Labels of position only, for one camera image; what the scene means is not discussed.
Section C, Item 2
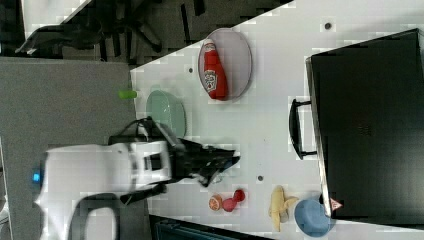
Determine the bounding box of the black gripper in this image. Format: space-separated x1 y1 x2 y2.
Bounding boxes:
167 139 240 187

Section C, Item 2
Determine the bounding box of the black oven door handle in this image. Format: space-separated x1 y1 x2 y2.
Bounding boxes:
289 99 317 159

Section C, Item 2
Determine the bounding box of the black toaster oven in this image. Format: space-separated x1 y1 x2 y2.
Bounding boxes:
307 29 424 229

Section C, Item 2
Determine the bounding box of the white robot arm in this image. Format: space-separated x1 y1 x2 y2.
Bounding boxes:
35 139 240 240

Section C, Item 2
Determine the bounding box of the orange slice toy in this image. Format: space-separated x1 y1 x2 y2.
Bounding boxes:
209 194 222 211

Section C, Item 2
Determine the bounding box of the dark red strawberry toy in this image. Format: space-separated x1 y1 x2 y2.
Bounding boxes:
233 189 245 203

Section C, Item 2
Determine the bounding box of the green perforated colander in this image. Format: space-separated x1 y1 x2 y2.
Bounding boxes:
146 90 186 138

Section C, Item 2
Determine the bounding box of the yellow plush banana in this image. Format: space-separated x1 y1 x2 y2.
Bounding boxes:
268 185 298 232

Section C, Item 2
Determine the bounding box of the red plush ketchup bottle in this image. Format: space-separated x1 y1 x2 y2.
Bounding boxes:
203 39 228 100

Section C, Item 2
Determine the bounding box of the grey round plate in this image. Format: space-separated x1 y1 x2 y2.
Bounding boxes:
198 28 252 101

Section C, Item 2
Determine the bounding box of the blue cup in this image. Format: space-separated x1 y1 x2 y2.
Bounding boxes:
294 199 334 238

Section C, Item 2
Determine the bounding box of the green cylinder object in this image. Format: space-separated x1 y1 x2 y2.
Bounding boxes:
118 90 138 99

